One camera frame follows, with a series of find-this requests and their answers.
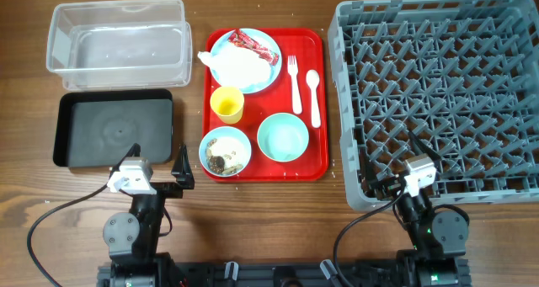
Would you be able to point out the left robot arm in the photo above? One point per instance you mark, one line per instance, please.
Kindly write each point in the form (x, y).
(132, 236)

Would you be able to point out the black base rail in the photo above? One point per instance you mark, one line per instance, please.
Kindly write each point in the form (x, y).
(273, 274)

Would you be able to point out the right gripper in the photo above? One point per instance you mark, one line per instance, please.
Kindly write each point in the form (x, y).
(387, 187)

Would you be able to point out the light blue plate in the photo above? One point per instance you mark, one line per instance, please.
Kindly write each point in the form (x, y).
(265, 40)

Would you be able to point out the yellow plastic cup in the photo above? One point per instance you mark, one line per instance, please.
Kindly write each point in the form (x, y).
(227, 103)

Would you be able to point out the green bowl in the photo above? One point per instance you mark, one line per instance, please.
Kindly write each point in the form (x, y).
(283, 137)

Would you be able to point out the red snack wrapper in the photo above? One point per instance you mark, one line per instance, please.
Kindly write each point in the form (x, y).
(240, 39)

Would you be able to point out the red serving tray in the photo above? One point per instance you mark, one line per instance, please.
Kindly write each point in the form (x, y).
(274, 97)

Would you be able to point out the white napkin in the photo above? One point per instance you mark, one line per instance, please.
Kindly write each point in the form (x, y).
(236, 67)

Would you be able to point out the clear plastic bin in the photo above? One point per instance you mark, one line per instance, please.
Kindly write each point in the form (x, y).
(122, 44)

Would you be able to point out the white plastic spoon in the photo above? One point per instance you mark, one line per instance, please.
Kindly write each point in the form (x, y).
(313, 80)

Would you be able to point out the white plastic fork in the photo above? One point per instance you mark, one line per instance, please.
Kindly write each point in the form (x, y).
(292, 69)

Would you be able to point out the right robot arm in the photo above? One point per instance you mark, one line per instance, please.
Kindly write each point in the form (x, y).
(438, 233)

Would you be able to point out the grey dishwasher rack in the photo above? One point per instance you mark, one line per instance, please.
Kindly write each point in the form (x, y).
(462, 75)

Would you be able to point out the food scraps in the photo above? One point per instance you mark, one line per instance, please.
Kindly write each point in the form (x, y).
(225, 156)

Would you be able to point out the light blue bowl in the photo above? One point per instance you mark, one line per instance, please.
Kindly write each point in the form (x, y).
(221, 132)

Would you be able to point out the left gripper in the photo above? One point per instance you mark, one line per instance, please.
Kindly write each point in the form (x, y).
(173, 190)

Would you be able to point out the black waste tray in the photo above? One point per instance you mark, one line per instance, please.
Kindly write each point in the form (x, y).
(96, 129)

